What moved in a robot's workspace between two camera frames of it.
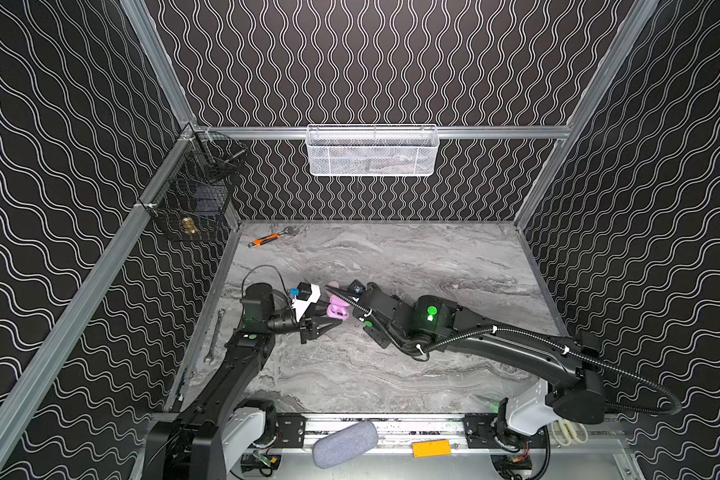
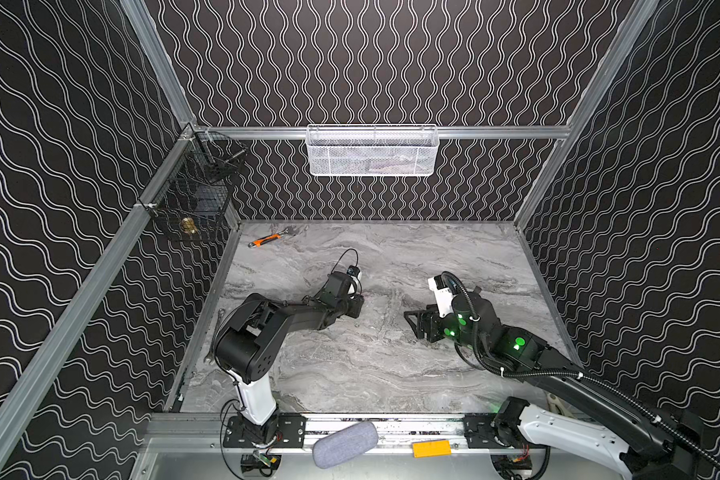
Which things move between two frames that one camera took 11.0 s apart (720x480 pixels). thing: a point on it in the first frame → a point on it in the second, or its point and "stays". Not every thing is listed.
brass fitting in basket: (189, 225) stays
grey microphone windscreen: (344, 444) stays
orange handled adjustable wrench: (268, 238) stays
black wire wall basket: (194, 198) stays
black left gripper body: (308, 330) → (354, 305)
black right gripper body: (366, 311) → (429, 325)
